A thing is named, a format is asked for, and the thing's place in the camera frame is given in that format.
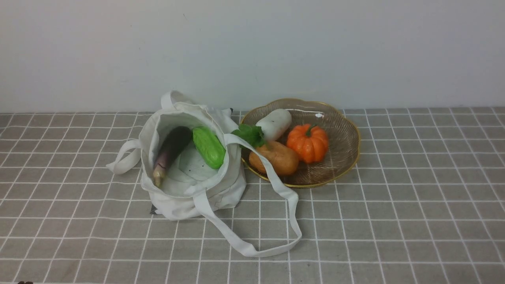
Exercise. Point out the orange mini pumpkin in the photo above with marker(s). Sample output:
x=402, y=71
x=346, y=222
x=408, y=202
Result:
x=310, y=142

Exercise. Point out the green cucumber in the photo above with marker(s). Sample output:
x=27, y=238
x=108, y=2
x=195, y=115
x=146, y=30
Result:
x=209, y=147

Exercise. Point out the amber glass plate gold rim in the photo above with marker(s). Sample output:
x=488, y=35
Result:
x=344, y=140

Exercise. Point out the purple eggplant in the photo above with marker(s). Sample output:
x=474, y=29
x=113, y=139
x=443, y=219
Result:
x=173, y=145

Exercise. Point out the white radish with leaves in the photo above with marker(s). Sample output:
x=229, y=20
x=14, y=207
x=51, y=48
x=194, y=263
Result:
x=269, y=128

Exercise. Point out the white cloth tote bag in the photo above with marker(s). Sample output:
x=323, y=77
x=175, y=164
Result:
x=192, y=188

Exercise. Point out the brown potato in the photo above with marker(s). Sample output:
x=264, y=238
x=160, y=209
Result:
x=283, y=159

